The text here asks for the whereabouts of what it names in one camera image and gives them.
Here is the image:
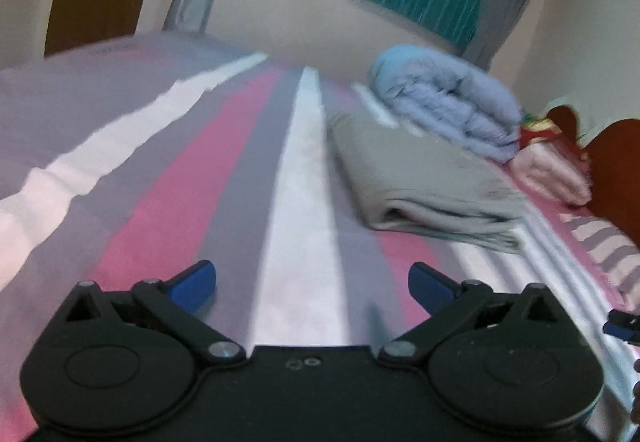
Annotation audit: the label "grey striped pillow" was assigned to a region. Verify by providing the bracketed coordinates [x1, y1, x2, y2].
[560, 212, 640, 313]

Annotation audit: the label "folded pale pink cloth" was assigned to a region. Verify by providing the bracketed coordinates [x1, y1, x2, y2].
[507, 142, 593, 208]

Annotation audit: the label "grey pants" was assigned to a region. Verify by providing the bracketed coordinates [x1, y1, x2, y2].
[327, 112, 531, 255]

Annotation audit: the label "red patterned cloth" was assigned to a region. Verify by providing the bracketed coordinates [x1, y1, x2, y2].
[517, 116, 568, 153]

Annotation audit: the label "reddish wooden headboard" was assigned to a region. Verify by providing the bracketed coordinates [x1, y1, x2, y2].
[545, 104, 640, 248]

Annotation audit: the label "striped bed sheet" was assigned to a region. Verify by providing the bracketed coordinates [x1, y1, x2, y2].
[0, 32, 640, 442]

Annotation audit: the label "light blue folded comforter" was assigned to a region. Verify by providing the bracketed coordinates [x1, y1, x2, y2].
[370, 44, 523, 165]

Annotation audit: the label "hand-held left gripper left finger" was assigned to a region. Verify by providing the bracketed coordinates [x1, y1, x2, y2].
[47, 260, 248, 365]

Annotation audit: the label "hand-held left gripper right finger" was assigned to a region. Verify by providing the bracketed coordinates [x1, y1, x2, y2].
[377, 262, 581, 365]

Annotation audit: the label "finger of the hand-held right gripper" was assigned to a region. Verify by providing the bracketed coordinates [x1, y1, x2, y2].
[602, 309, 640, 345]

